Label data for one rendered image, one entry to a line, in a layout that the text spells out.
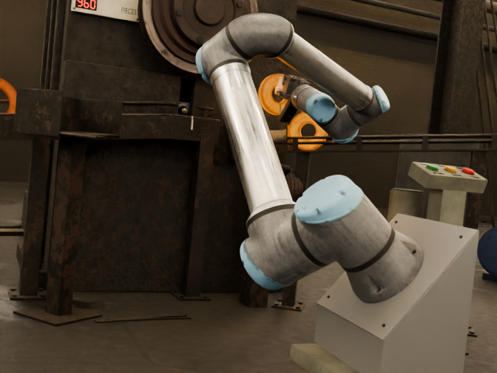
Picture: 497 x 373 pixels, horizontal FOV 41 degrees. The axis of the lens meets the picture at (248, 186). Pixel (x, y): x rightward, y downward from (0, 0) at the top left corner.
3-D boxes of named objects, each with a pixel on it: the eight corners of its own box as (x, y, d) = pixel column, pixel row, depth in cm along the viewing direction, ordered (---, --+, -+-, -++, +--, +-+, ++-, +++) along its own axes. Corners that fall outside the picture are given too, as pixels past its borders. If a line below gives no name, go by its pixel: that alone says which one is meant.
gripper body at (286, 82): (301, 76, 240) (315, 83, 230) (295, 99, 243) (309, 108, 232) (282, 73, 237) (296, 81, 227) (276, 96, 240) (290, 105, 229)
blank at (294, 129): (302, 158, 262) (301, 158, 259) (282, 125, 264) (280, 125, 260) (336, 137, 259) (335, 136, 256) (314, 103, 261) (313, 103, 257)
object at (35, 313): (-2, 315, 208) (16, 88, 205) (61, 304, 231) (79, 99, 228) (41, 329, 198) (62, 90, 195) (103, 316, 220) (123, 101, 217)
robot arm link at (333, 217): (390, 250, 144) (342, 194, 139) (328, 281, 152) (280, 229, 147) (393, 211, 156) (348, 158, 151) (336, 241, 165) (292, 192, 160)
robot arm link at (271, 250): (302, 264, 147) (220, 12, 179) (246, 294, 156) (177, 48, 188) (339, 269, 159) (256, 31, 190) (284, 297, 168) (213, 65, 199)
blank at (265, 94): (257, 73, 246) (260, 72, 243) (293, 74, 252) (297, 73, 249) (258, 115, 247) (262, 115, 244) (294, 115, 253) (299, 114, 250)
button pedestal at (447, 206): (386, 342, 223) (406, 160, 220) (442, 340, 233) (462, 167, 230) (416, 357, 208) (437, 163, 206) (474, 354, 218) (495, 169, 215)
